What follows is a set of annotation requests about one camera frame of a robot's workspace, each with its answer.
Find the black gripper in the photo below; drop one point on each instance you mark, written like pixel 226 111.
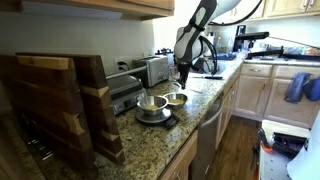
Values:
pixel 183 70

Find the silver metal spoon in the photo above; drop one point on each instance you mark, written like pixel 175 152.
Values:
pixel 196 90

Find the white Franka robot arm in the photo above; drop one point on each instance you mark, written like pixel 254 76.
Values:
pixel 190 40

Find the silver bowl with yellow powder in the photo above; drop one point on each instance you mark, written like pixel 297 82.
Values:
pixel 176 100

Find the silver bowl on scale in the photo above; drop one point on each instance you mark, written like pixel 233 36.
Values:
pixel 151 106

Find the black kitchen scale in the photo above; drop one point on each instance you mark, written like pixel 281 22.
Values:
pixel 166 121

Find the stainless steel toaster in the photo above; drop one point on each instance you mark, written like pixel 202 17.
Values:
pixel 153 71

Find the stainless steel sink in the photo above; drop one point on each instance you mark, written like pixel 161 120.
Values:
pixel 221 66

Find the light wood sink cabinet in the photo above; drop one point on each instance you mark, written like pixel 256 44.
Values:
pixel 226 106

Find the dark blue tray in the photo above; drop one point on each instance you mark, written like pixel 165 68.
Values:
pixel 226 56

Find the stainless steel dishwasher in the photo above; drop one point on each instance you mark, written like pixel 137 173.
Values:
pixel 206 133

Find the stainless steel contact grill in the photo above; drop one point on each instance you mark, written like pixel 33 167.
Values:
pixel 126 93

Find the clear bottle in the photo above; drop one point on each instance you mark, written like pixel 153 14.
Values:
pixel 230 45

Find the black power plug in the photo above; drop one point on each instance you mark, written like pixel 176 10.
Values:
pixel 122 65

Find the light wood base cabinets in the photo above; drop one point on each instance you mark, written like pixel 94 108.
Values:
pixel 253 96

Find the black tall appliance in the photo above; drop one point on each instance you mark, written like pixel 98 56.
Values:
pixel 240 30

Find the wooden drawer base cabinet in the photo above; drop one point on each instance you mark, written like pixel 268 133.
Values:
pixel 181 160

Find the wooden upper cabinet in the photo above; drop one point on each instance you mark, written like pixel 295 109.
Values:
pixel 150 5

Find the striped dark wooden cutting board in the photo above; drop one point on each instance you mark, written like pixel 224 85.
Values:
pixel 96 76

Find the black orange bar clamp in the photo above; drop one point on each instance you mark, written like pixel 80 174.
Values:
pixel 265 143

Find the grey blue hanging towel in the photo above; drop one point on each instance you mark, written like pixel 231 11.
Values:
pixel 296 86

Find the white perforated robot table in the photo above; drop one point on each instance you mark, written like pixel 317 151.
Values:
pixel 273 163

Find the light wood upper cabinets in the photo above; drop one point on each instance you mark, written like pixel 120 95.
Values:
pixel 283 6

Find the under-cabinet light strip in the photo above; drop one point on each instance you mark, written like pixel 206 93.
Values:
pixel 66 10

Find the large dark wooden cutting board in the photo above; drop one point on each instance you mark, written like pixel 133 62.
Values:
pixel 40 100

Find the small white wall outlet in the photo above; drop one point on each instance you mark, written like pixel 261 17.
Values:
pixel 146 54

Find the black stereo camera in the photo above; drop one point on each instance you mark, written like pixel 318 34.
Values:
pixel 251 35

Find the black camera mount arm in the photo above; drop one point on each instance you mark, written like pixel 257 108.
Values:
pixel 266 53

